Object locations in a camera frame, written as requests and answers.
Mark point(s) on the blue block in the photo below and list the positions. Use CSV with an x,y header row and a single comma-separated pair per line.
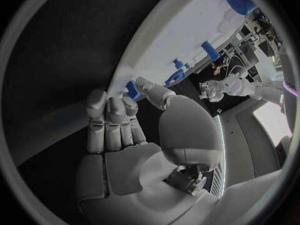
x,y
133,89

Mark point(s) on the blue plug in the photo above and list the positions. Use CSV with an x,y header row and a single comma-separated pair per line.
x,y
175,77

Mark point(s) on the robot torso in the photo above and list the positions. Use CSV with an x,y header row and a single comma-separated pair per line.
x,y
243,144

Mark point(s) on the blue gear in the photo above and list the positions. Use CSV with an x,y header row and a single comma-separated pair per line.
x,y
239,1

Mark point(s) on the white task board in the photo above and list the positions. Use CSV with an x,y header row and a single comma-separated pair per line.
x,y
187,31

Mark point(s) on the workshop desk with equipment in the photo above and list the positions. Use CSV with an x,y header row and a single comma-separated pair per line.
x,y
255,46

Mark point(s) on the small blue peg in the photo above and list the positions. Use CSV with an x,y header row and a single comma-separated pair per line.
x,y
187,65

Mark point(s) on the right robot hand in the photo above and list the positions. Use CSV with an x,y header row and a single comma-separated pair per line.
x,y
131,172

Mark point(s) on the blue long cylinder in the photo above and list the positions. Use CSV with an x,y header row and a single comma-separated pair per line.
x,y
210,50

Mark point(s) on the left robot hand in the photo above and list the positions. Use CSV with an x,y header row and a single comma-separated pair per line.
x,y
212,91

